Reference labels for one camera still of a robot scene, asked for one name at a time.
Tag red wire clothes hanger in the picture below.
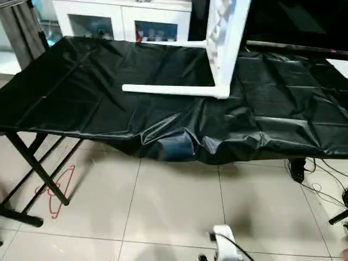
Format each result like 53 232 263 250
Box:
35 165 76 220

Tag silver metal bar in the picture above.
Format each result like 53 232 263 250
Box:
246 40 348 58

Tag white plastic table leg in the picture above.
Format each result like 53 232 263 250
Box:
162 39 210 49
122 83 229 100

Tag grey curtain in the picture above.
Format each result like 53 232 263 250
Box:
0 0 51 70

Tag black plastic mat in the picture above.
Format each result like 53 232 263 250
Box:
0 35 348 165

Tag white glass-door cabinet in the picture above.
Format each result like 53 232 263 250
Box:
52 0 194 43

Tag thin black floor cables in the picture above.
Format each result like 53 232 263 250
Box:
287 157 348 210

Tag white flat sheet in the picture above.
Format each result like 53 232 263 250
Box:
326 58 348 78

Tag black folding table frame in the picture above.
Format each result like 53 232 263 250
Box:
0 130 85 228

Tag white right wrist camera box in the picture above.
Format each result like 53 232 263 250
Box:
211 225 241 261

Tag black floor stand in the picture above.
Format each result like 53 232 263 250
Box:
328 188 348 226

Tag white plastic table top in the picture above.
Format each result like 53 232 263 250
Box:
206 0 252 100

